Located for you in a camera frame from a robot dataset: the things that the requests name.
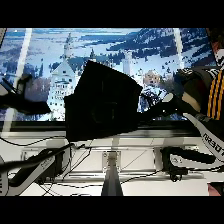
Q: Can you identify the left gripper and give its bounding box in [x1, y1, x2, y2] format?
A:
[19, 99, 52, 116]

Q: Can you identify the black and white patterned garment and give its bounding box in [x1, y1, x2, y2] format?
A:
[213, 48, 224, 70]

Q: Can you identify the dark brown garment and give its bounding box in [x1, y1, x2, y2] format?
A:
[205, 28, 224, 51]

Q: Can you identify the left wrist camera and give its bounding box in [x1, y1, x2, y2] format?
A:
[15, 74, 34, 98]

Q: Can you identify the black cable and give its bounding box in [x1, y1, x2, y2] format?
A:
[49, 169, 163, 188]
[0, 134, 67, 148]
[61, 143, 93, 181]

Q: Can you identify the silver frame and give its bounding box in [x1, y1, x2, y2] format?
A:
[0, 129, 224, 197]

